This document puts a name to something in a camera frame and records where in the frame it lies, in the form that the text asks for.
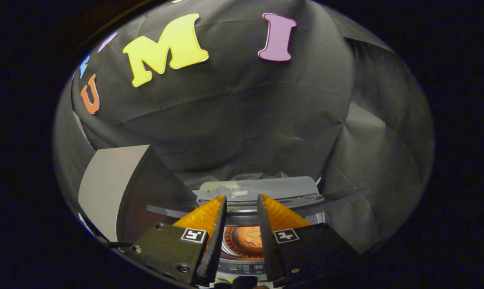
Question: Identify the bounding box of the orange polo shirt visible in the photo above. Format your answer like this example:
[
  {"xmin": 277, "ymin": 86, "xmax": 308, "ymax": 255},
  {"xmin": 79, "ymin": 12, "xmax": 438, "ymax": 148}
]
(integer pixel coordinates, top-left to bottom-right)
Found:
[{"xmin": 225, "ymin": 226, "xmax": 263, "ymax": 260}]

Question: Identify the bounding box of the black backdrop cloth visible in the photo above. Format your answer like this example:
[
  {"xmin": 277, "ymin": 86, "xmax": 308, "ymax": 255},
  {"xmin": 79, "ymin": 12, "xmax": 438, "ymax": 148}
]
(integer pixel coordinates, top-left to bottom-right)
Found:
[{"xmin": 53, "ymin": 0, "xmax": 435, "ymax": 254}]

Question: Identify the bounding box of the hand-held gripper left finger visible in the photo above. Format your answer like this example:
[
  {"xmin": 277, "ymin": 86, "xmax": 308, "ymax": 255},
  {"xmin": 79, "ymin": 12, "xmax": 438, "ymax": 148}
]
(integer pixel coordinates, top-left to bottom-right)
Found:
[{"xmin": 117, "ymin": 195, "xmax": 227, "ymax": 285}]

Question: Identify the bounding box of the dark grey washing machine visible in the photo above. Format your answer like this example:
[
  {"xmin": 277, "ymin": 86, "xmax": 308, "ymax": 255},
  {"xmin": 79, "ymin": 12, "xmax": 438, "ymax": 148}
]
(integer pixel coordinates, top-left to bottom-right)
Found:
[{"xmin": 146, "ymin": 176, "xmax": 327, "ymax": 282}]

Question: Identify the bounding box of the grey cabinet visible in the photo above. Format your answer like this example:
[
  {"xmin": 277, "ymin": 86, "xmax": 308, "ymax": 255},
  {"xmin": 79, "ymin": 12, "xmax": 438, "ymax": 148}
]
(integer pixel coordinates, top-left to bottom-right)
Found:
[{"xmin": 78, "ymin": 144, "xmax": 199, "ymax": 244}]

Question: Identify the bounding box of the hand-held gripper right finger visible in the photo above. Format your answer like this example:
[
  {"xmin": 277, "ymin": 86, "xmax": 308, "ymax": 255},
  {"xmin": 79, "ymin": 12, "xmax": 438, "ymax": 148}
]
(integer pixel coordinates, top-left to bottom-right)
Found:
[{"xmin": 257, "ymin": 194, "xmax": 361, "ymax": 288}]

